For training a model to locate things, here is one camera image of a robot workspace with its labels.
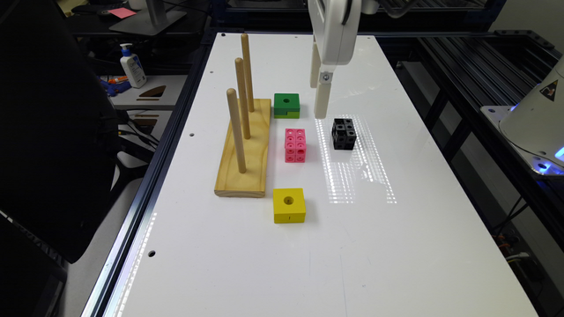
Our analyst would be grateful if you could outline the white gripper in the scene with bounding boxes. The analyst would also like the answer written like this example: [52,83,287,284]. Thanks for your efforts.
[308,0,361,119]

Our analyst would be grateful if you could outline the near wooden peg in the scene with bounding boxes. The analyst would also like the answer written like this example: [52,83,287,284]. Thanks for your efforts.
[226,88,247,173]

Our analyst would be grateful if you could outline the black interlocking cube block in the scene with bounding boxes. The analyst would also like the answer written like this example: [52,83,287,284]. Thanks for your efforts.
[331,118,357,151]

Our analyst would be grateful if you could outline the pink interlocking cube block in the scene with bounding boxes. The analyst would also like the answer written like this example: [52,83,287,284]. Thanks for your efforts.
[285,129,307,163]

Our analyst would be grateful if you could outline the green block with hole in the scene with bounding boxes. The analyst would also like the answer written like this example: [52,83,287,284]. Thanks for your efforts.
[274,93,301,119]

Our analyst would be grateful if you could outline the middle wooden peg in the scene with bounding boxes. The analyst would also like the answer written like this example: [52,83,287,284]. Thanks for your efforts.
[234,57,250,139]

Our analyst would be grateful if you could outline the yellow block with hole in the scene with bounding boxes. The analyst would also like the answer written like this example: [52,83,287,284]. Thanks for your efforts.
[273,188,306,224]

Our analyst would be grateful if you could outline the black office chair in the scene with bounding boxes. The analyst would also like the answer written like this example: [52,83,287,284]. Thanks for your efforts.
[1,0,119,262]

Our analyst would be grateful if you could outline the wooden peg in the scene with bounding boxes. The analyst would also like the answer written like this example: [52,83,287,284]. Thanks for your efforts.
[234,57,250,139]
[241,33,255,113]
[226,88,247,173]

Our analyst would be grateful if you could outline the silver monitor stand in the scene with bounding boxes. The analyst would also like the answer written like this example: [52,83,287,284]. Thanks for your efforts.
[109,0,186,36]

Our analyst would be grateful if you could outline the blue orange tool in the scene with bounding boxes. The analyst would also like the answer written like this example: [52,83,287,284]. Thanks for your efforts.
[100,77,131,97]

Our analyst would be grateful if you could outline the far wooden peg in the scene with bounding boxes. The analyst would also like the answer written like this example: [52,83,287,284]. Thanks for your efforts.
[241,33,255,113]

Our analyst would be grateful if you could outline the white lotion pump bottle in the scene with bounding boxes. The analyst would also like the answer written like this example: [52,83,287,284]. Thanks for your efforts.
[120,43,147,88]

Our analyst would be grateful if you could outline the wooden peg board base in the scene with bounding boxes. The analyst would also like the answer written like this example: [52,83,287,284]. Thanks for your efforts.
[214,99,271,198]

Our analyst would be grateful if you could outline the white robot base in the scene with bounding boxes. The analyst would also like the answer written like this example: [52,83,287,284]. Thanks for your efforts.
[480,61,564,177]

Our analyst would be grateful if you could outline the pink sticky note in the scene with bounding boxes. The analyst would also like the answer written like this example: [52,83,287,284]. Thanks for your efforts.
[108,7,137,19]

